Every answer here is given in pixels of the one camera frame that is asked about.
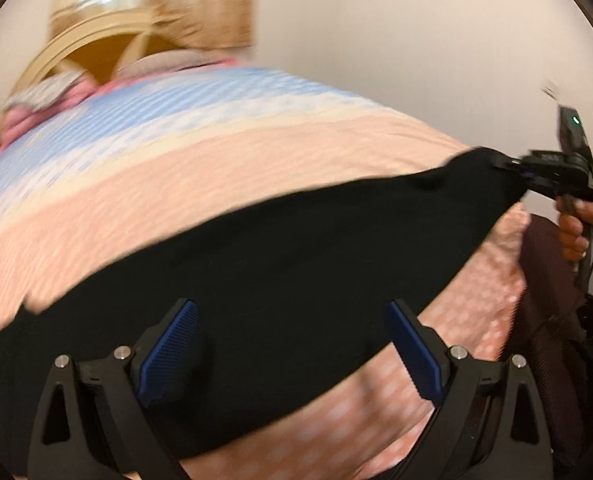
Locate cream and brown headboard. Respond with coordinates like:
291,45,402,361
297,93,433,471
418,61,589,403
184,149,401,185
11,10,177,92

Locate black pants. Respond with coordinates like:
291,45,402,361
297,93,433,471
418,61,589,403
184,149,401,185
0,147,527,466

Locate striped pillow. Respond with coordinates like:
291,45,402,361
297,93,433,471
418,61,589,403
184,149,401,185
116,51,238,80

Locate person's right hand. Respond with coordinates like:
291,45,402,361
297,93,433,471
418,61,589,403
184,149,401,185
555,195,593,295

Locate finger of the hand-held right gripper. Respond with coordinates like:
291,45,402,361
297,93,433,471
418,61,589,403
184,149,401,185
491,155,533,177

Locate grey patterned pillow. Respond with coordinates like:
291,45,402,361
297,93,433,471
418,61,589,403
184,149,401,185
1,71,94,111

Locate polka dot bedspread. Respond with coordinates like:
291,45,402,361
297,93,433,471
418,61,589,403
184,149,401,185
0,65,532,480

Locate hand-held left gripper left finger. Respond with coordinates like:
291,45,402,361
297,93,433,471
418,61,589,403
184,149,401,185
26,298,200,480

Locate folded pink blanket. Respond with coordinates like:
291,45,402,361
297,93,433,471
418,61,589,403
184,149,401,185
0,82,100,147

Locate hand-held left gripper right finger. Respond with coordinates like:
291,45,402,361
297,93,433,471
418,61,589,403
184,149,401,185
383,299,556,480

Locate beige floral curtain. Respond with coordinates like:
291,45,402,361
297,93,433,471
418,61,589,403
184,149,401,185
51,0,257,53

